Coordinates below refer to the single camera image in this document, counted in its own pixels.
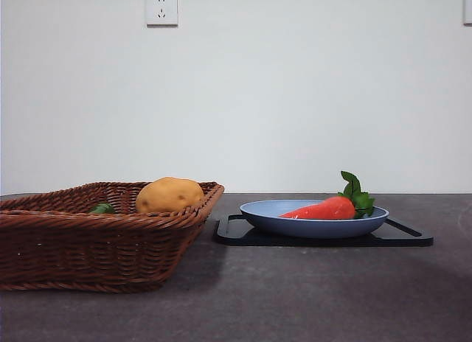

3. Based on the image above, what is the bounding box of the blue round plate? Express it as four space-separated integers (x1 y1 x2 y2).
239 199 390 240

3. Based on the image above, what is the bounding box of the orange carrot with green leaves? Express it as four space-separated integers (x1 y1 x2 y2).
279 170 376 220

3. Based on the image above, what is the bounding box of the yellow-brown potato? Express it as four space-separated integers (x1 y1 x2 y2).
135 176 206 214

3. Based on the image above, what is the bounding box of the black flat tray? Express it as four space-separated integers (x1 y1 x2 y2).
214 214 434 248

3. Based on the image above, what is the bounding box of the green vegetable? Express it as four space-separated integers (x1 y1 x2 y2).
88 203 116 215

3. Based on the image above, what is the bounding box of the brown wicker basket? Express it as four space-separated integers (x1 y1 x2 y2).
0 181 226 294

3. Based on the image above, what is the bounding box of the white wall socket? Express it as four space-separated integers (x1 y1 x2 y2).
146 0 179 27

